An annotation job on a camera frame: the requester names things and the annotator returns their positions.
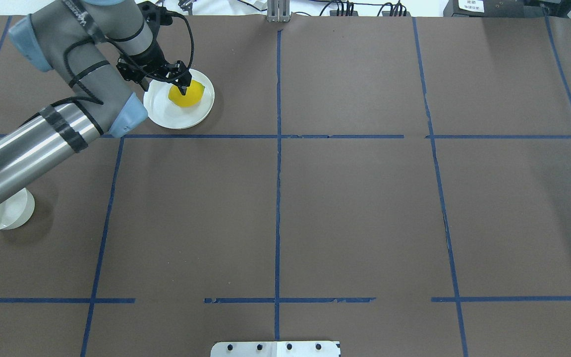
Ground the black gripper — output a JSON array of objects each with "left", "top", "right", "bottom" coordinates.
[{"left": 117, "top": 55, "right": 192, "bottom": 96}]

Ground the yellow lemon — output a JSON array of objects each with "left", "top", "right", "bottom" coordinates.
[{"left": 168, "top": 80, "right": 205, "bottom": 108}]

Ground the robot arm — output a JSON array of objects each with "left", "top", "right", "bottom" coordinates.
[{"left": 0, "top": 0, "right": 192, "bottom": 205}]

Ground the white plate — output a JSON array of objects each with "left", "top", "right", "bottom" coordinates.
[{"left": 143, "top": 69, "right": 215, "bottom": 129}]

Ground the white bowl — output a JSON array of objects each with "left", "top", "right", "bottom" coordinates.
[{"left": 0, "top": 188, "right": 35, "bottom": 230}]

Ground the black box on table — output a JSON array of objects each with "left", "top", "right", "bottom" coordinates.
[{"left": 443, "top": 0, "right": 545, "bottom": 18}]

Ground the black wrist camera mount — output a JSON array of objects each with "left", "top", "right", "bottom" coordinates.
[{"left": 137, "top": 1, "right": 173, "bottom": 29}]

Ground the aluminium frame post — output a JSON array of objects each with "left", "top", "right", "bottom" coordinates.
[{"left": 266, "top": 0, "right": 291, "bottom": 23}]

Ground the white camera pillar with base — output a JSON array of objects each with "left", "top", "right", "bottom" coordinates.
[{"left": 210, "top": 341, "right": 342, "bottom": 357}]

